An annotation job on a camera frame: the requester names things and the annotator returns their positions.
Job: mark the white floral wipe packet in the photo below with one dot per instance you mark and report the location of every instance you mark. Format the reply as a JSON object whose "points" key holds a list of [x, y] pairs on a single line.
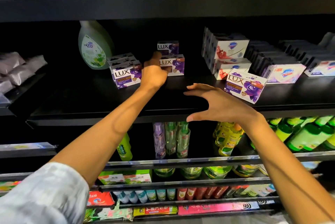
{"points": [[107, 214]]}

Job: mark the person's left hand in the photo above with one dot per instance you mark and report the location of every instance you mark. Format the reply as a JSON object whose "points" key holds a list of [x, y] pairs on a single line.
{"points": [[154, 75]]}

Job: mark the person's right hand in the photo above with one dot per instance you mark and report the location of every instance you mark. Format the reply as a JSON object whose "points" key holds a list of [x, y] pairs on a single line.
{"points": [[225, 107]]}

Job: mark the pile of white wipe packets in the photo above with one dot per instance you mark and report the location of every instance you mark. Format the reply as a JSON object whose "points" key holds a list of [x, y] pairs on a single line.
{"points": [[21, 72]]}

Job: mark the green lidded wipe tub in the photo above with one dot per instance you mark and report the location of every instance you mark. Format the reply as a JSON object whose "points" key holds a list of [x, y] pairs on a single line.
{"points": [[218, 172], [164, 172], [191, 172]]}

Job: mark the black store shelf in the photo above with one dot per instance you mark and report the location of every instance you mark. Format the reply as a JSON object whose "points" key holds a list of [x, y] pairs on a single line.
{"points": [[293, 100], [15, 100]]}

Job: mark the pale green pump soap bottle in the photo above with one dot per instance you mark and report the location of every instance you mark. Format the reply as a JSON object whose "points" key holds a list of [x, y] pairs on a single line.
{"points": [[94, 46]]}

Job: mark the person's left forearm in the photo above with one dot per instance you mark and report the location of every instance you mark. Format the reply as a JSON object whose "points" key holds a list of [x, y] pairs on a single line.
{"points": [[104, 129]]}

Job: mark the person's right forearm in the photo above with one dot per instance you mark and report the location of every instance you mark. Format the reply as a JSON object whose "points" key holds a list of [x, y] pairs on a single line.
{"points": [[293, 174]]}

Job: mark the row of white red soap boxes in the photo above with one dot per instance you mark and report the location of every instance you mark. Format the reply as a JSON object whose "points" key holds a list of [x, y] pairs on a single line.
{"points": [[230, 48]]}

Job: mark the red snack packet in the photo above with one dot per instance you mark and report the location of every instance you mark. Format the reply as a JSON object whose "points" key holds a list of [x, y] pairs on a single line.
{"points": [[100, 198]]}

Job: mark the long pink packet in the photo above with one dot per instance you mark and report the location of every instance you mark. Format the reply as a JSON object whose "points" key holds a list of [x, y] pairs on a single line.
{"points": [[217, 208]]}

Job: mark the green white box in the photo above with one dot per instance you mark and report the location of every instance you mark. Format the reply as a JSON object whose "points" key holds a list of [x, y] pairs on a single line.
{"points": [[138, 177], [111, 178]]}

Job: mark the row of white pink soap boxes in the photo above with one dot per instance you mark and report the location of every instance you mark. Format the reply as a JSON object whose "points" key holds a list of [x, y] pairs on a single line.
{"points": [[285, 72]]}

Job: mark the yellow red packets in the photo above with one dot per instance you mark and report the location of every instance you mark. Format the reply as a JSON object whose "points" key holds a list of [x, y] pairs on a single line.
{"points": [[155, 210]]}

